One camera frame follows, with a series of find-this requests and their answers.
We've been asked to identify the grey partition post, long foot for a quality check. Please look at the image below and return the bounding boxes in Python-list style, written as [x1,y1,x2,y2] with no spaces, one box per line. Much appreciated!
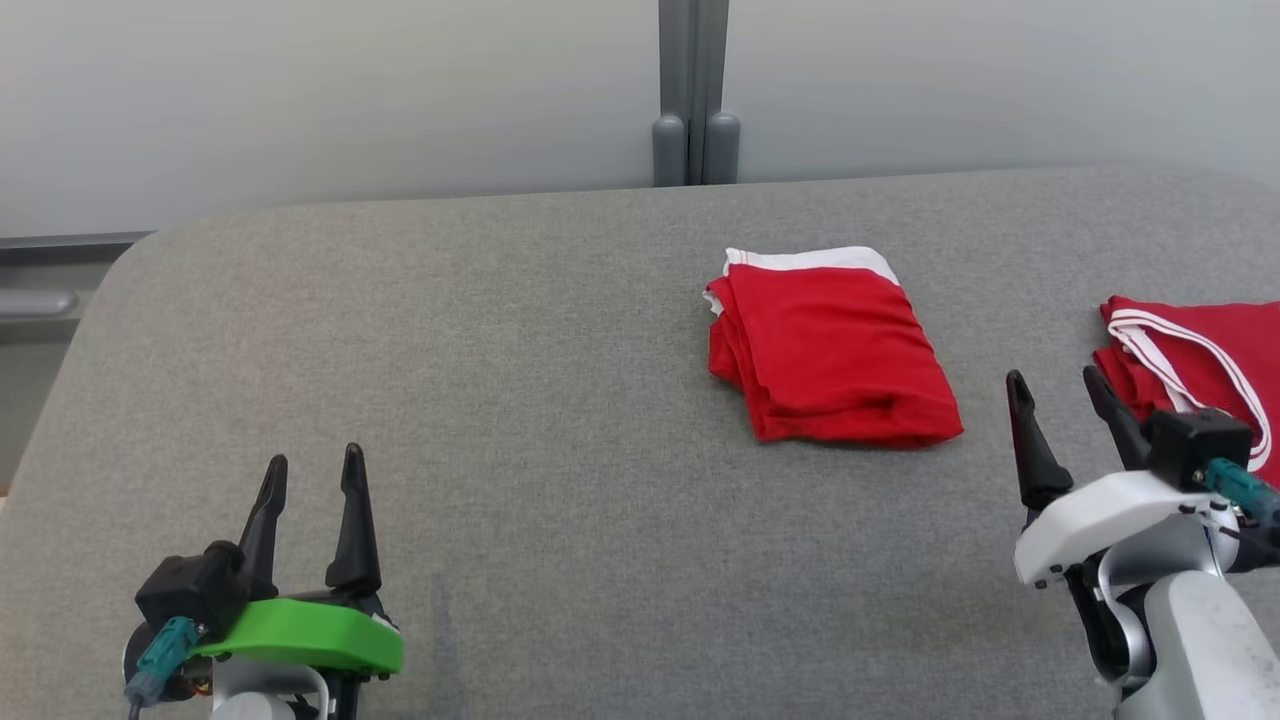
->
[0,289,79,322]

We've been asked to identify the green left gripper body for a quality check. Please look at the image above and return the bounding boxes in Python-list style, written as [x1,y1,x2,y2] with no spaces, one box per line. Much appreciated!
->
[190,597,404,678]

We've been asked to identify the red garment with white stripes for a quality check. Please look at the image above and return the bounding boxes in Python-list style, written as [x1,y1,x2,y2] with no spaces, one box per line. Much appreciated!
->
[1092,295,1280,473]

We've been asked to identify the grey partition post, two feet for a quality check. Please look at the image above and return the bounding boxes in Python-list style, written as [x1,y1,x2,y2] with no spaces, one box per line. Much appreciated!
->
[652,0,742,188]

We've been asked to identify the grey partition base rail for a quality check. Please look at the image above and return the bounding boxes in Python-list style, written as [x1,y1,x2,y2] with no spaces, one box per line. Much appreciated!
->
[0,232,153,267]

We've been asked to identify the teal cable connector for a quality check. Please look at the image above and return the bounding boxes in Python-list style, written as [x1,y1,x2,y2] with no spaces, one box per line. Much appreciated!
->
[1205,458,1280,528]
[125,617,201,706]

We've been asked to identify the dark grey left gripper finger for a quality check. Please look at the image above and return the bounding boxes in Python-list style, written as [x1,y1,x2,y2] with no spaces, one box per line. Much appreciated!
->
[238,455,289,601]
[325,443,382,593]

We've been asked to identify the red garment with white hem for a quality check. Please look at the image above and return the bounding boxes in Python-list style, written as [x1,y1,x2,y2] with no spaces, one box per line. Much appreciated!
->
[703,246,965,448]

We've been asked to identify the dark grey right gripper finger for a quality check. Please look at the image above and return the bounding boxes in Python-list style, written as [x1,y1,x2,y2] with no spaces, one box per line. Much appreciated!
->
[1083,365,1151,471]
[1006,370,1074,511]

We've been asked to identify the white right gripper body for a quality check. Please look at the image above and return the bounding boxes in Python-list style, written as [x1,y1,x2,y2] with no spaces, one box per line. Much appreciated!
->
[1014,470,1241,591]

